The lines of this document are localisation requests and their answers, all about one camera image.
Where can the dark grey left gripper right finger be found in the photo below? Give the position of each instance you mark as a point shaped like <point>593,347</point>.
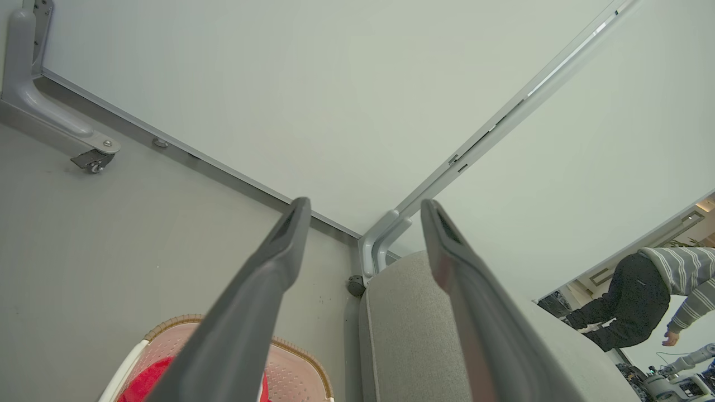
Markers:
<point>491,335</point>

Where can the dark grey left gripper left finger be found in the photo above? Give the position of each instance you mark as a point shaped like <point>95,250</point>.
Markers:
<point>240,335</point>

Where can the red and white striped cloth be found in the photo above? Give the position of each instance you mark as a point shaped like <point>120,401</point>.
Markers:
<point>144,384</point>

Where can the grey fabric sofa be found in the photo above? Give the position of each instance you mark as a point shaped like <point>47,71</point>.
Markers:
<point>408,335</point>

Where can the cream perforated laundry basket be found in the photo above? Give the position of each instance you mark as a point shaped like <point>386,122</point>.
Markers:
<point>296,374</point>

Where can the black partition caster wheel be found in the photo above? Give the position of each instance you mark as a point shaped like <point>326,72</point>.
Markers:
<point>94,162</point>
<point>356,285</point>

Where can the grey partition support leg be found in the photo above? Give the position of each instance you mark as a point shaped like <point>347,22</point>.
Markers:
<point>22,84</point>
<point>375,243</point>

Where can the person in striped sweater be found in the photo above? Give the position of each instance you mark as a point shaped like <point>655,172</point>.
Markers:
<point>637,296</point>

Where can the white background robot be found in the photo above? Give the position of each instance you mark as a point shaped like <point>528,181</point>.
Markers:
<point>678,371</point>

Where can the white partition panel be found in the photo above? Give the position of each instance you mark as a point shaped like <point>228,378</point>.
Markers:
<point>313,95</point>
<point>603,139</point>

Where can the aluminium partition frame post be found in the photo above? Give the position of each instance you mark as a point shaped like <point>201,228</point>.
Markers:
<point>503,120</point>

